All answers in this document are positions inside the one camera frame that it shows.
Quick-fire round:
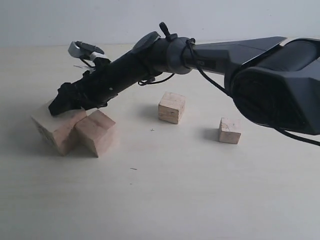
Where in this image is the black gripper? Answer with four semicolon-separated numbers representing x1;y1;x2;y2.
47;57;133;118

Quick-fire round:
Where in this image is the second largest wooden cube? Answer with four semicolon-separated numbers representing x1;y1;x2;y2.
75;110;116;158

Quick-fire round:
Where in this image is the third largest wooden cube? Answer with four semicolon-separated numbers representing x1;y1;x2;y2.
158;91;186;125

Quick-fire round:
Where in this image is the smallest wooden cube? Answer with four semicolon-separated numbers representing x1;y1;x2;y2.
218;117;242;145

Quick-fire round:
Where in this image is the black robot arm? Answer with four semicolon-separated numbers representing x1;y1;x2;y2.
48;31;320;136

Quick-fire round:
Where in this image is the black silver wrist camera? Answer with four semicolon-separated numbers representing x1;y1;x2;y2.
67;41;111;68

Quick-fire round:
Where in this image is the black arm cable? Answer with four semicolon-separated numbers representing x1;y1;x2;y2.
137;22;320;148

